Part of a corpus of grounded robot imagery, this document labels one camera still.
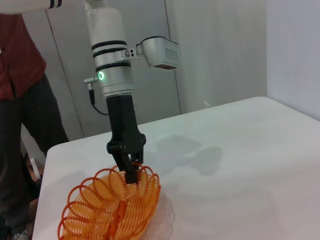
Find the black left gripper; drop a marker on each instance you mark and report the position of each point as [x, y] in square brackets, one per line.
[123, 125]

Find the orange plastic woven basket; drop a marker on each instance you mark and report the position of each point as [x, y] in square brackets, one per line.
[120, 207]

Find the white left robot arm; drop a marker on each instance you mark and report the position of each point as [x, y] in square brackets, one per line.
[107, 30]

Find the person in red shirt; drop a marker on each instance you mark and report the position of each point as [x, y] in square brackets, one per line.
[15, 62]

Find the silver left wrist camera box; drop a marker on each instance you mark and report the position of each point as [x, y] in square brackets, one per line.
[160, 52]

